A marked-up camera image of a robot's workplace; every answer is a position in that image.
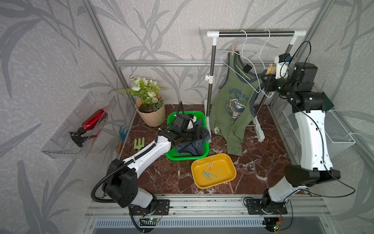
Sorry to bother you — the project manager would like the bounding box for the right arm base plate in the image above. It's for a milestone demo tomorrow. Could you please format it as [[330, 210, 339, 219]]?
[[243, 197, 288, 215]]

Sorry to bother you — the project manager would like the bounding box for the red spray bottle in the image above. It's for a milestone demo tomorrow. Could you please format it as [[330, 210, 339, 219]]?
[[69, 107, 108, 148]]

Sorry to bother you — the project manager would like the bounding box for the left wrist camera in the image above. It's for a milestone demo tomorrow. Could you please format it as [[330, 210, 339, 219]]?
[[174, 114, 194, 130]]

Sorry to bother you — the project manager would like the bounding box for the white wire hanger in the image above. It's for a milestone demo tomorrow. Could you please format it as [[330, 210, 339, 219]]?
[[235, 30, 273, 98], [239, 29, 271, 93]]

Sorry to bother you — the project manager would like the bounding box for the yellow plastic tray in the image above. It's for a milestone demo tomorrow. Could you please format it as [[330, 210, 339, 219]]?
[[191, 154, 237, 189]]

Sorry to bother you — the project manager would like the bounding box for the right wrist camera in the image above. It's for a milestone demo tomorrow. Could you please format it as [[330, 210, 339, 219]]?
[[274, 53, 292, 80]]

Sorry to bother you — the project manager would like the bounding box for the dark green cloth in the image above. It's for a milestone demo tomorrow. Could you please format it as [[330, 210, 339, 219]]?
[[322, 92, 334, 112]]

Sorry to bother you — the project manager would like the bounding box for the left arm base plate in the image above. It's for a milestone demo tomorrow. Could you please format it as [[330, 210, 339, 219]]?
[[130, 199, 170, 215]]

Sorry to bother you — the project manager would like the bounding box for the metal clothes rack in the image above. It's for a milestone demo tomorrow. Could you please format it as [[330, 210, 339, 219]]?
[[204, 30, 307, 142]]

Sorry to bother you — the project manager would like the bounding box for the white flower plant pot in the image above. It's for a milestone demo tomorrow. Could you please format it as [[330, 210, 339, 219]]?
[[116, 76, 166, 127]]

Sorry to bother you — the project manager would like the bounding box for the olive green tank top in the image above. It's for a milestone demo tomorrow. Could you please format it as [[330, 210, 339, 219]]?
[[210, 52, 266, 156]]

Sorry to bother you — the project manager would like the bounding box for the white wire mesh basket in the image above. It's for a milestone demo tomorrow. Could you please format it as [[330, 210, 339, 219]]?
[[283, 105, 356, 159]]

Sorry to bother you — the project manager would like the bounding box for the navy blue tank top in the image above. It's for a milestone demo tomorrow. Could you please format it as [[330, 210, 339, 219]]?
[[176, 119, 208, 157]]

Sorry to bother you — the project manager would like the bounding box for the green perforated plastic basket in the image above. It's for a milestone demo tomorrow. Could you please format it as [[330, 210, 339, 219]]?
[[166, 111, 211, 161]]

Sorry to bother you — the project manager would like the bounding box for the green garden fork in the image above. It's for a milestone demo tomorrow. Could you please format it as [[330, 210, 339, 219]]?
[[133, 137, 145, 151]]

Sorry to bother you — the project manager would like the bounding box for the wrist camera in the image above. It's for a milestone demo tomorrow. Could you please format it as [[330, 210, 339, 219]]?
[[274, 53, 292, 80], [174, 114, 194, 130]]

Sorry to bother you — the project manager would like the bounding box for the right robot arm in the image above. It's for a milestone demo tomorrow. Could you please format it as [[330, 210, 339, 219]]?
[[260, 52, 341, 214]]

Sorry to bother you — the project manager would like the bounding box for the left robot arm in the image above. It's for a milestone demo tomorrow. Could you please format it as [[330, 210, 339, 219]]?
[[91, 103, 210, 213]]

